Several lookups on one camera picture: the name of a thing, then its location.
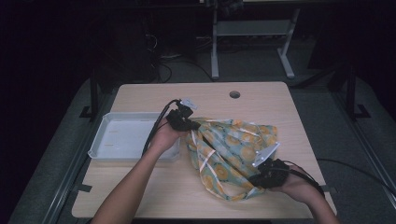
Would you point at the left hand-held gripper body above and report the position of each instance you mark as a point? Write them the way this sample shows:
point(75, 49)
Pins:
point(179, 119)

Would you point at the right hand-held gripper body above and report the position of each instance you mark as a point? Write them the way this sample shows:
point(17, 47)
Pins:
point(275, 174)

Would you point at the floral cloth bag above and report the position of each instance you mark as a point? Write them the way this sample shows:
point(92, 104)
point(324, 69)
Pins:
point(230, 149)

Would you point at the white plastic tray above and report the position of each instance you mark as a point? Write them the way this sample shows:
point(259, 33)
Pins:
point(124, 137)

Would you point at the person's left hand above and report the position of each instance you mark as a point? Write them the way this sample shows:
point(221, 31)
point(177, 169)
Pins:
point(165, 138)

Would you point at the person's right hand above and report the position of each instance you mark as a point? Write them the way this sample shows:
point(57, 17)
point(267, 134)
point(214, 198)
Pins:
point(300, 186)

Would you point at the grey tape strip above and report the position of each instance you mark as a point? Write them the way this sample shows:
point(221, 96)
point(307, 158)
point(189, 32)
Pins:
point(330, 189)
point(82, 188)

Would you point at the black metal stand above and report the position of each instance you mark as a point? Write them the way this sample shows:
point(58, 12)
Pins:
point(351, 93)
point(94, 93)

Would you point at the white metal stand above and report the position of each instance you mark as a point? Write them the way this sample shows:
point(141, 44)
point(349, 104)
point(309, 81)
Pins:
point(252, 28)

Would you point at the metal floor rail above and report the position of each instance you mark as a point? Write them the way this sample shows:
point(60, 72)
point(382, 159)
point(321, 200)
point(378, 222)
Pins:
point(376, 165)
point(67, 186)

